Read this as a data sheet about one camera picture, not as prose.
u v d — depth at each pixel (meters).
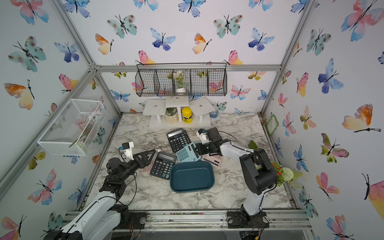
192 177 0.89
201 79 0.98
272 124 1.11
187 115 1.06
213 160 0.91
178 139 0.99
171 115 1.09
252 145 1.00
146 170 0.89
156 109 1.03
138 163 0.70
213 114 1.15
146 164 0.70
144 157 0.70
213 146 0.71
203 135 0.86
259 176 0.48
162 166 0.89
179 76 0.94
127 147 0.71
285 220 0.75
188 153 0.93
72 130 0.73
